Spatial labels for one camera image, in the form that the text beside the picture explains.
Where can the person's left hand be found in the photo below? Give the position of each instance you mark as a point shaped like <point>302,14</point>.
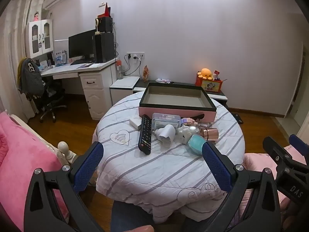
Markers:
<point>142,229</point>

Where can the white low side cabinet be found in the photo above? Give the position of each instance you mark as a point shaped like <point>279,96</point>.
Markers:
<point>124,87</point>

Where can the white elephant figure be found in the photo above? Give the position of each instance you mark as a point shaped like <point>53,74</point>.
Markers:
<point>183,134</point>

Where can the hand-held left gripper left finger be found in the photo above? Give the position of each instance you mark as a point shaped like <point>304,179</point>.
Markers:
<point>88,166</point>

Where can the small items in storage box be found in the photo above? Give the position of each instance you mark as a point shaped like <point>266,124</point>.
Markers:
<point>217,75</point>

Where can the small pink doll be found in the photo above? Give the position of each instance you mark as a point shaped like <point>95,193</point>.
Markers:
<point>36,16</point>

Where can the pink building block toy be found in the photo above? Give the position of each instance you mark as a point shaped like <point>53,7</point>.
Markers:
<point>189,121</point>

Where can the red printed storage box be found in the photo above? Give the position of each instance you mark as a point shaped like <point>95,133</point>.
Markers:
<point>209,85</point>

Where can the black office chair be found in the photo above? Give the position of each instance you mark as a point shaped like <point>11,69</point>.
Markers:
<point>52,101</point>

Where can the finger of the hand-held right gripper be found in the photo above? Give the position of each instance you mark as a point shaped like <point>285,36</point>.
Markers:
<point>299,141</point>
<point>277,149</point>

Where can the person's right forearm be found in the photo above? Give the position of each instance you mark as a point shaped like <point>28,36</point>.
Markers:
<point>293,223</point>

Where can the small crumpled packet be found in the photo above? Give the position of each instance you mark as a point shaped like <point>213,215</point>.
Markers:
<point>163,80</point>

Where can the black speaker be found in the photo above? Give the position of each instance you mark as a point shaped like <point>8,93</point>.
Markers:
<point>105,24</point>

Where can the pink printed quilt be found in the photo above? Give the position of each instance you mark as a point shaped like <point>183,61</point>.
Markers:
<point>258,160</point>

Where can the black keyboard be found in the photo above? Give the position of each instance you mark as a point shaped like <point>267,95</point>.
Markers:
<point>77,62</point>

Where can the white desk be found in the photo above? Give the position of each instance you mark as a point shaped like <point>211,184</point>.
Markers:
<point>96,82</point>

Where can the black computer monitor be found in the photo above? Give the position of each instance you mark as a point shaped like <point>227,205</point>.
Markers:
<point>80,44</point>

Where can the black remote control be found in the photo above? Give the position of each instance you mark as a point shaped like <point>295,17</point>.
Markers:
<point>145,135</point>

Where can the silver dome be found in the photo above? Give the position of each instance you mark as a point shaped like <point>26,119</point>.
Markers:
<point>193,129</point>

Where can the small white desk fan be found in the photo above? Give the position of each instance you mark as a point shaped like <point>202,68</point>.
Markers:
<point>97,26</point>

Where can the black and white TV stand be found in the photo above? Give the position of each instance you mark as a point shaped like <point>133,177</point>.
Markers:
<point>217,96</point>

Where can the black computer tower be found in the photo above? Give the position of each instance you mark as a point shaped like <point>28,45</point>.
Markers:
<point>104,48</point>

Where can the round table, striped quilt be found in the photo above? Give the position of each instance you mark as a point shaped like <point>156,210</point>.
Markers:
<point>169,174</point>

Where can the white charger block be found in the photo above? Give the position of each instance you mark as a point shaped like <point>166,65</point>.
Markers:
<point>135,122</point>

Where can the orange octopus plush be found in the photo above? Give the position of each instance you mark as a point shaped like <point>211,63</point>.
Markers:
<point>205,74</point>

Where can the pink and black tray box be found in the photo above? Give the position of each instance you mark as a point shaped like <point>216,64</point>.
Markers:
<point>176,112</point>

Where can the white hutch cabinet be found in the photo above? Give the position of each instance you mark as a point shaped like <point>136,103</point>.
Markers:
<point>39,38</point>

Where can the grey jacket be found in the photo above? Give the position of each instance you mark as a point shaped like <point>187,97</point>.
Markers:
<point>30,77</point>

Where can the teal case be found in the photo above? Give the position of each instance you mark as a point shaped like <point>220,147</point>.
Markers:
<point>196,145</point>

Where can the black floor scale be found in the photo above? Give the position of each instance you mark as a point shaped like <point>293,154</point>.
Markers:
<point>239,119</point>

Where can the person's leg in jeans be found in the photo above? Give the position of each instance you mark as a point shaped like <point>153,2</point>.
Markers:
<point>128,217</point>

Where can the pale curtain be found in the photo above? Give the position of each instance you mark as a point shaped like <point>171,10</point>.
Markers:
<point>12,43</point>

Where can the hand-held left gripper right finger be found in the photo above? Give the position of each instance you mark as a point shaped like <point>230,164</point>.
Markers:
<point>217,168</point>

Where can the clear plastic box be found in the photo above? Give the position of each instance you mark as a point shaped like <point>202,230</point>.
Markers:
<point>166,120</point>

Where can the white wall socket strip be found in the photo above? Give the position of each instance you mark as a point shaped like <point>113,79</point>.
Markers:
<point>135,55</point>

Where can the clear bottle with red cap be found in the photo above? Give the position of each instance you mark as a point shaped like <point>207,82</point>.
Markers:
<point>119,71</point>

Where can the white door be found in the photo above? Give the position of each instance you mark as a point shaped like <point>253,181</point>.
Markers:
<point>300,89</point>

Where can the white bed frame post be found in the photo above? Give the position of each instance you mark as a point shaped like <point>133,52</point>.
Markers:
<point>64,148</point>

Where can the rose gold bottle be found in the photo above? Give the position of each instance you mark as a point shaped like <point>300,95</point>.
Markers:
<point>210,134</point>

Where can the orange snack bag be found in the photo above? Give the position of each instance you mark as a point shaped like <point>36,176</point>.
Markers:
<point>146,73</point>

